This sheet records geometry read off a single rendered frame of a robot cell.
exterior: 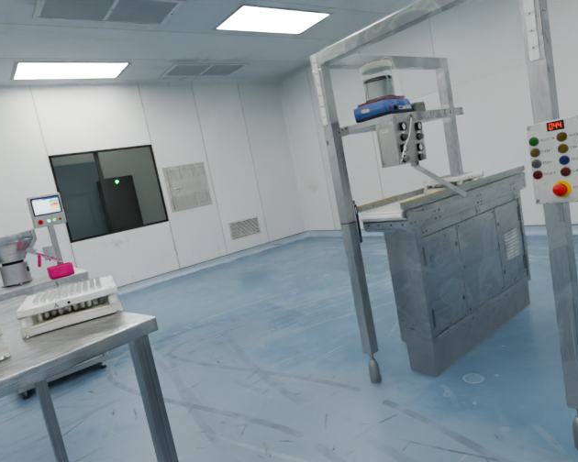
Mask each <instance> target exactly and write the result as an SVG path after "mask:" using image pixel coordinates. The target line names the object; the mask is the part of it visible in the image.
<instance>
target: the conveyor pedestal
mask: <svg viewBox="0 0 578 462"><path fill-rule="evenodd" d="M480 209H481V212H480V213H479V214H476V208H475V207H474V208H471V209H469V210H466V211H463V212H461V213H458V214H455V215H452V216H450V217H447V218H445V219H442V220H439V221H438V222H435V223H433V224H432V225H427V229H428V234H427V235H425V236H422V231H421V228H419V229H416V230H414V231H398V232H383V234H384V239H385V245H386V250H387V256H388V262H389V268H390V273H391V279H392V284H393V290H394V296H395V306H396V311H397V317H398V323H399V328H400V334H401V339H402V341H404V342H406V345H407V351H408V356H409V362H410V368H411V370H414V371H418V372H421V373H425V374H428V375H431V376H435V377H438V376H439V375H440V374H441V373H443V372H444V371H445V370H446V369H448V368H449V367H451V366H452V365H453V364H454V363H456V362H457V361H458V360H459V359H461V358H462V357H464V356H465V355H466V354H467V353H469V352H470V351H471V350H472V349H474V348H475V347H477V346H478V345H479V344H480V343H482V342H483V341H484V340H485V339H486V338H487V337H488V336H490V335H491V334H492V333H494V332H495V331H496V330H497V329H499V328H500V327H501V326H502V325H504V324H505V323H507V322H508V321H509V320H510V319H512V318H513V317H514V316H515V315H517V314H518V313H520V312H521V311H522V310H523V309H525V308H526V307H527V306H528V305H530V299H529V291H528V281H530V280H531V276H530V269H529V262H528V248H527V240H526V233H525V226H524V218H523V211H522V203H521V195H520V191H517V198H516V199H514V193H513V192H512V193H510V194H507V195H505V196H502V197H499V198H497V199H494V200H493V201H490V202H487V203H485V204H482V205H480Z"/></svg>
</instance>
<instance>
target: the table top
mask: <svg viewBox="0 0 578 462"><path fill-rule="evenodd" d="M28 296H30V295H25V294H24V295H21V296H17V297H15V298H11V299H8V300H5V301H1V302H0V327H2V330H3V335H2V338H3V342H4V345H5V346H7V348H8V351H9V354H10V356H9V357H8V358H6V359H3V360H0V398H2V397H5V396H6V395H8V394H11V393H13V392H15V391H19V390H21V389H23V388H26V387H27V386H29V385H32V384H34V383H36V382H39V381H41V380H44V379H46V378H48V377H50V376H53V375H55V374H57V373H60V372H62V371H64V370H66V369H69V368H71V367H74V366H76V365H78V364H81V363H83V362H85V361H87V360H89V359H91V358H95V357H97V356H99V355H102V354H104V353H105V352H108V351H110V350H112V349H115V348H117V347H120V346H123V345H125V344H126V343H129V342H131V341H133V340H136V339H138V338H140V337H143V336H145V335H147V334H150V333H152V332H154V331H157V330H158V329H159V328H158V324H157V320H156V317H155V316H149V315H144V314H138V313H128V312H122V311H121V312H118V313H110V314H106V315H103V316H99V317H96V318H93V319H90V320H86V321H83V322H80V323H77V324H71V325H67V326H64V327H61V328H58V329H54V330H51V331H48V332H45V333H41V334H38V335H34V336H32V337H29V338H25V339H23V338H22V336H21V334H20V329H21V325H20V322H19V319H18V320H17V317H16V312H17V310H18V308H19V307H20V306H21V304H22V303H23V301H25V300H26V298H27V297H28Z"/></svg>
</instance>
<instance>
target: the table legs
mask: <svg viewBox="0 0 578 462"><path fill-rule="evenodd" d="M128 347H129V351H130V355H131V358H132V362H133V366H134V369H135V373H136V377H137V381H138V385H139V391H140V395H141V399H142V402H143V406H144V410H145V413H146V417H147V421H148V425H149V428H150V435H151V439H152V443H153V446H154V450H155V454H156V457H157V461H158V462H179V459H178V456H177V452H176V448H175V444H174V441H173V437H172V430H171V426H170V422H169V418H168V414H167V411H166V407H165V403H164V399H163V395H162V391H161V384H160V381H159V377H158V373H157V369H156V366H155V361H154V357H153V354H152V350H151V346H150V340H149V336H148V335H145V336H143V337H140V338H138V339H136V340H133V341H131V342H129V343H128ZM34 385H35V389H36V392H37V395H38V398H39V404H40V408H41V411H42V414H43V418H44V421H45V424H46V427H47V431H48V434H49V438H50V443H51V447H52V450H53V454H54V456H55V460H56V462H69V459H68V456H67V453H66V449H65V445H64V443H63V439H62V435H61V429H60V427H59V423H58V419H57V416H56V412H55V410H54V406H53V402H52V399H51V396H50V390H49V386H48V383H47V380H46V379H43V380H41V381H39V382H36V383H34Z"/></svg>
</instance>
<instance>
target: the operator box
mask: <svg viewBox="0 0 578 462"><path fill-rule="evenodd" d="M558 120H563V121H564V129H559V130H554V131H549V132H547V124H546V123H549V122H553V121H558ZM560 132H565V133H566V134H567V135H568V137H567V139H566V140H565V141H563V142H560V141H558V140H557V138H556V136H557V134H558V133H560ZM574 133H575V134H574ZM576 133H577V134H576ZM527 134H528V142H529V140H530V139H531V138H533V137H536V138H538V139H539V144H538V145H537V146H535V147H532V146H530V145H529V143H528V149H529V156H530V151H531V150H532V149H539V150H540V155H539V156H538V157H536V158H533V157H531V156H530V164H531V162H532V161H533V160H541V162H542V165H541V167H540V168H538V169H534V168H533V167H532V166H531V172H532V180H533V187H534V195H535V203H536V204H556V203H570V202H578V189H577V188H578V159H577V158H578V115H575V116H570V117H565V118H561V119H556V120H551V121H547V122H542V123H537V124H533V125H528V126H527ZM569 134H572V136H571V137H570V136H569ZM576 135H577V136H576ZM547 138H548V140H547ZM554 138H555V139H554ZM543 139H544V140H545V141H544V140H543ZM541 140H543V141H541ZM560 144H567V145H568V146H569V150H568V151H567V152H566V153H563V154H562V153H560V152H559V151H558V146H559V145H560ZM572 146H575V147H574V148H572ZM545 149H546V150H545ZM543 150H544V151H543ZM547 150H550V152H548V151H547ZM542 152H543V153H542ZM564 155H566V156H568V157H570V162H569V163H568V164H567V165H561V164H560V163H559V158H560V157H561V156H564ZM576 157H577V158H576ZM573 158H575V159H573ZM572 159H573V160H572ZM543 161H546V162H544V164H543ZM546 163H547V164H546ZM564 167H569V168H570V169H571V170H573V171H572V173H571V175H569V176H567V177H563V176H561V173H560V171H561V169H562V168H564ZM534 171H542V172H543V177H542V178H541V179H539V180H536V179H534V178H533V172H534ZM554 171H555V174H554ZM545 172H546V174H547V175H546V174H544V173H545ZM551 172H552V174H549V173H551ZM559 181H567V182H568V183H569V184H570V185H571V186H572V191H571V193H570V194H569V195H567V196H565V197H560V196H557V195H555V194H554V193H553V191H552V188H553V185H554V184H555V183H556V182H559ZM573 186H575V187H577V188H576V189H575V187H574V188H573Z"/></svg>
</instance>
